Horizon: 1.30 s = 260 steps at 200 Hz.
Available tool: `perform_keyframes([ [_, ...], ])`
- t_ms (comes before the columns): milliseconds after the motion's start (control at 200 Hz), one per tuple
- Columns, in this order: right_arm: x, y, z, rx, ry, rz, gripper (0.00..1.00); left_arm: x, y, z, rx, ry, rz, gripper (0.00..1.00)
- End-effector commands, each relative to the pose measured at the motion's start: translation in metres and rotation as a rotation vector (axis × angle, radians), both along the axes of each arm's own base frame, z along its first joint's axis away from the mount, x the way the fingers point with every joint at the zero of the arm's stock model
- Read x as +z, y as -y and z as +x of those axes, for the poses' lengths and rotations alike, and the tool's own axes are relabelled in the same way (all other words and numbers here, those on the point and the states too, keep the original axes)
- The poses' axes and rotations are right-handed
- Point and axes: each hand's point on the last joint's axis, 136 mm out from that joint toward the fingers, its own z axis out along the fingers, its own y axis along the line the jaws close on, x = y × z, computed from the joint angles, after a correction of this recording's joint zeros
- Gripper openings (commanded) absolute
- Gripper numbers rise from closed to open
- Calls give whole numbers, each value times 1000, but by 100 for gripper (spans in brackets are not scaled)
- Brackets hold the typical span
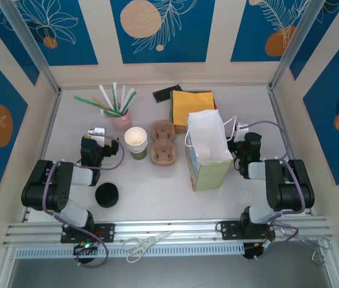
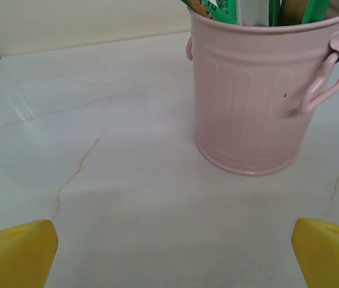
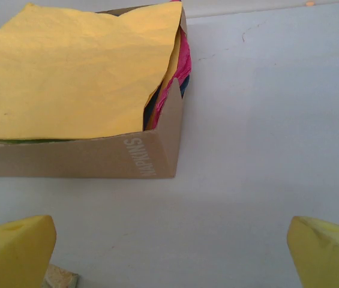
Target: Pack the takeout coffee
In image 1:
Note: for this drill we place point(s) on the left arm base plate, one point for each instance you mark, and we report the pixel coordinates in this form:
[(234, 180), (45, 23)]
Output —
[(107, 232)]

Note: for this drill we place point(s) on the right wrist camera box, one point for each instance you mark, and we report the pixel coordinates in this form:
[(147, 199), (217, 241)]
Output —
[(242, 126)]

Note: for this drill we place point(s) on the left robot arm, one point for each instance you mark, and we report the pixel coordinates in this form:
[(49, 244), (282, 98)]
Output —
[(43, 186)]

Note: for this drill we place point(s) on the white paper takeout bag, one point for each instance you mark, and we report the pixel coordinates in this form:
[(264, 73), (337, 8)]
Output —
[(209, 174)]

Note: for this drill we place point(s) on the metal scissor tongs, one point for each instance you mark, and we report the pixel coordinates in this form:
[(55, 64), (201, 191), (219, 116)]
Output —
[(307, 240)]

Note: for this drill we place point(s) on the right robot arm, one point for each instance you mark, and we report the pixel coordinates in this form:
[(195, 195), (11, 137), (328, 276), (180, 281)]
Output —
[(289, 186)]

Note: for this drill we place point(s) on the green paper coffee cup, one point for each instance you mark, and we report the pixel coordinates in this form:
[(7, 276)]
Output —
[(135, 136)]

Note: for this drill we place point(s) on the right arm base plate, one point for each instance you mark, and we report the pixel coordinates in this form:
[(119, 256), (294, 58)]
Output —
[(230, 230)]

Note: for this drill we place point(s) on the aluminium side rail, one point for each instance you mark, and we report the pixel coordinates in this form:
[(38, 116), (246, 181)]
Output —
[(55, 103), (274, 102)]

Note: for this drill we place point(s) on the red napkin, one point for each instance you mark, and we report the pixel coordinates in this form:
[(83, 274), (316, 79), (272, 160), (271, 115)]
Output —
[(215, 105)]

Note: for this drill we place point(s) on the aluminium front rail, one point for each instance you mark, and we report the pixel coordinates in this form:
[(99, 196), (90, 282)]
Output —
[(172, 226)]

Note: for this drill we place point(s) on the green wrapped straw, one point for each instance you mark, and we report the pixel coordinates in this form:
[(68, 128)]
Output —
[(85, 100), (112, 113)]

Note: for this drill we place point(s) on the white wrapped straw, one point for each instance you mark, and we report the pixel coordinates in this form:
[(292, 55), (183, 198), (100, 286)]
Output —
[(130, 99), (115, 96), (104, 96), (123, 97)]

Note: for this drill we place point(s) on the green napkin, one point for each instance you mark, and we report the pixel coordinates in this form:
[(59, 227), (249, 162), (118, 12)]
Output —
[(171, 108)]

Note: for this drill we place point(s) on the black plastic cup lid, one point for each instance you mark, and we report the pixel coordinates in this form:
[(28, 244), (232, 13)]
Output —
[(106, 192)]

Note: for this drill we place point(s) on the black metal plate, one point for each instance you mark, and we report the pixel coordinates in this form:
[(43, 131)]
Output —
[(161, 95)]

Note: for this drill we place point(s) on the yellow napkin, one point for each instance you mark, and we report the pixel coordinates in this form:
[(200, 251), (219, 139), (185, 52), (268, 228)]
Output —
[(193, 103)]

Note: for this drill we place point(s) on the small controller board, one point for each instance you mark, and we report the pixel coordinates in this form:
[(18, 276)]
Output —
[(86, 246), (259, 250)]

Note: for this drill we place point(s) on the aluminium frame post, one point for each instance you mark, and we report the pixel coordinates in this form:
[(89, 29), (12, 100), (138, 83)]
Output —
[(28, 39), (295, 39)]

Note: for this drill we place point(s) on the pink straw holder cup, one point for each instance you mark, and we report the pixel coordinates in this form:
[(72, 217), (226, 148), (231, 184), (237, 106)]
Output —
[(122, 123)]

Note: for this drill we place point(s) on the wooden stir stick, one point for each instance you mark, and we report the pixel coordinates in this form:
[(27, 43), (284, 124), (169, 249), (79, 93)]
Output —
[(100, 102)]

